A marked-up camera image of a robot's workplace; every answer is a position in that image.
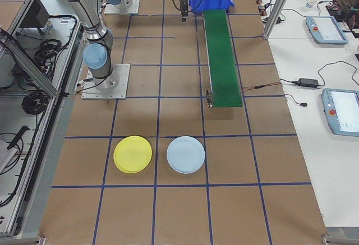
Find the light blue plastic plate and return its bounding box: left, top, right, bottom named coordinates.
left=166, top=135, right=206, bottom=175

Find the yellow plastic plate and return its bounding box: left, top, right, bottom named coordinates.
left=113, top=135, right=153, bottom=174

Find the green conveyor belt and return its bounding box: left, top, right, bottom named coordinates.
left=202, top=8, right=244, bottom=110

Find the light blue teach pendant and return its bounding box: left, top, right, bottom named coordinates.
left=305, top=15, right=349, bottom=45
left=321, top=87, right=359, bottom=138

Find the white side table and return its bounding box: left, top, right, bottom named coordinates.
left=248, top=0, right=359, bottom=229

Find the black handheld tool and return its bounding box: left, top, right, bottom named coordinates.
left=7, top=126, right=30, bottom=149

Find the white bag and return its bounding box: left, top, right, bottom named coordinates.
left=0, top=140, right=17, bottom=173

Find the aluminium profile bar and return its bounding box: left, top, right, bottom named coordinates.
left=321, top=233, right=359, bottom=245
left=0, top=235, right=47, bottom=245

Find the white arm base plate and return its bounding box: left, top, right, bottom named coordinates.
left=81, top=63, right=131, bottom=100
left=104, top=0, right=141, bottom=15

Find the aluminium profile post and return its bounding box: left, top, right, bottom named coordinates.
left=262, top=0, right=298, bottom=40

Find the red conveyor wire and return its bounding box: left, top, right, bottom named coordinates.
left=240, top=82, right=282, bottom=91

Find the black adapter cable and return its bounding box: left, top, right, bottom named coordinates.
left=280, top=61, right=359, bottom=89

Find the black cable bundle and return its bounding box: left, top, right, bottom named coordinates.
left=35, top=39, right=70, bottom=73

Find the black box in frame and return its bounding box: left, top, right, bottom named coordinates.
left=19, top=2, right=50, bottom=30

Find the black cable with plug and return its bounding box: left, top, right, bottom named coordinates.
left=284, top=93, right=309, bottom=107

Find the black electronics box with wires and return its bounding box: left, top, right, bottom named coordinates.
left=325, top=0, right=359, bottom=31

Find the V-shaped metal bar frame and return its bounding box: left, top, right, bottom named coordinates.
left=0, top=0, right=85, bottom=239

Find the black cable coil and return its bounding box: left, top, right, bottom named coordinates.
left=22, top=90, right=48, bottom=115

